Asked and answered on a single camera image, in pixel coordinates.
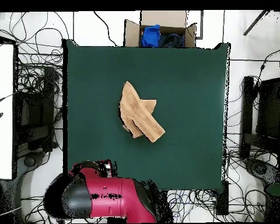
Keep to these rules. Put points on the tan terry towel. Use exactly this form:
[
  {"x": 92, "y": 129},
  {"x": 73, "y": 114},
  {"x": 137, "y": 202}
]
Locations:
[{"x": 140, "y": 114}]

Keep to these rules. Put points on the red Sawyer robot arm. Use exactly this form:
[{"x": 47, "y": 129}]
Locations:
[{"x": 107, "y": 185}]

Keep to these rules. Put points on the grey round caster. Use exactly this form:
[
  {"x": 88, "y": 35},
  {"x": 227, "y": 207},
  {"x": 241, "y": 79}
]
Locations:
[{"x": 29, "y": 161}]

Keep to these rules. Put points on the black equipment rack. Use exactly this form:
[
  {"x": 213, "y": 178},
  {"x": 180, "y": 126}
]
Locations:
[
  {"x": 35, "y": 112},
  {"x": 269, "y": 109}
]

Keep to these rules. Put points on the dark green table cloth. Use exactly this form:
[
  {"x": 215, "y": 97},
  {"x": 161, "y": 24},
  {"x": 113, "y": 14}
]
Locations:
[{"x": 95, "y": 70}]

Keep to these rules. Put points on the black rectangular block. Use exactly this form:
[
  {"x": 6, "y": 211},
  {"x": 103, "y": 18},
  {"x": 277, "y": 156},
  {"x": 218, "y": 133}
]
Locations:
[{"x": 222, "y": 198}]

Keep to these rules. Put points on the white side table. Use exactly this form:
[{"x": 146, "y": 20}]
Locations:
[{"x": 2, "y": 116}]

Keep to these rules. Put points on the cardboard box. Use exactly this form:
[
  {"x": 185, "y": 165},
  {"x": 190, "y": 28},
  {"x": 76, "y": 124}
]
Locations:
[{"x": 133, "y": 35}]

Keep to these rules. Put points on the blue garment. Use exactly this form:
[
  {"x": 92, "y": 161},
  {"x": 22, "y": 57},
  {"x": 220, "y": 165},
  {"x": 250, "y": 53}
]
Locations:
[{"x": 151, "y": 36}]

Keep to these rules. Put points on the dark navy garment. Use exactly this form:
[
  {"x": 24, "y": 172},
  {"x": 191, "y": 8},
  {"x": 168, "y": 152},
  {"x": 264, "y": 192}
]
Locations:
[{"x": 171, "y": 40}]

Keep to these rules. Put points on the dark speckled chair base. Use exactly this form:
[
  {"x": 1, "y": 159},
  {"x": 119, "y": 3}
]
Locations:
[{"x": 261, "y": 169}]

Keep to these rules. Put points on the grey metal bar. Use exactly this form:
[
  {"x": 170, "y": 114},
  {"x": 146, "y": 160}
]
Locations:
[{"x": 255, "y": 23}]

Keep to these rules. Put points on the black metal frame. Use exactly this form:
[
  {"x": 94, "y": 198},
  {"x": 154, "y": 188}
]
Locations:
[{"x": 201, "y": 25}]

